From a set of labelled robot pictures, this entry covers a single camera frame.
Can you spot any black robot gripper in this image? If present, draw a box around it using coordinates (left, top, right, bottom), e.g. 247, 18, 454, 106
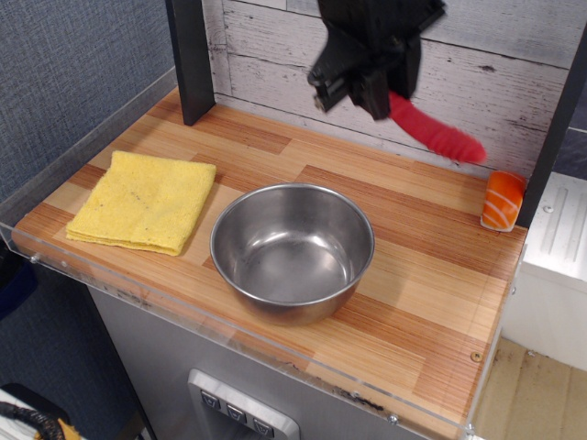
307, 0, 446, 121

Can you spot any red handled metal spoon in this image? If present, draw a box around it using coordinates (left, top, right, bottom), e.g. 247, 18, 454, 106
389, 92, 487, 164

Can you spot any salmon sushi toy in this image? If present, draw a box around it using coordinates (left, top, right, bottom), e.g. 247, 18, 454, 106
481, 170, 526, 232

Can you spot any stainless steel bowl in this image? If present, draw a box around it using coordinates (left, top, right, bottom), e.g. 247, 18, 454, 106
210, 183, 375, 325

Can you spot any yellow folded cloth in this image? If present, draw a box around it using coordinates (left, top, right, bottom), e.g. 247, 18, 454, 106
66, 151, 216, 257

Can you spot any grey button control panel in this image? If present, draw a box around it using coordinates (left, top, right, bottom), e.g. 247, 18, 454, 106
187, 368, 301, 439

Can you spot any clear acrylic table guard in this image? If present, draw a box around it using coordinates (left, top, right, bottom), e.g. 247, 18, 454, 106
1, 70, 525, 439

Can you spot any black vertical post right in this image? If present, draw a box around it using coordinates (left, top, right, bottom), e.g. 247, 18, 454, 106
516, 28, 586, 228

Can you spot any black vertical post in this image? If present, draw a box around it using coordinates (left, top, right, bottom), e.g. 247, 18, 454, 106
165, 0, 216, 126
516, 28, 586, 228

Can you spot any black vertical post left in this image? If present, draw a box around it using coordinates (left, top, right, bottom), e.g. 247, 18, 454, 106
165, 0, 216, 126

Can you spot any white aluminium side frame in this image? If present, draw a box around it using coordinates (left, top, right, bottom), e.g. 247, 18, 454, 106
524, 172, 586, 282

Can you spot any black braided cable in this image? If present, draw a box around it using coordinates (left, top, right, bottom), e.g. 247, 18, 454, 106
0, 400, 70, 440

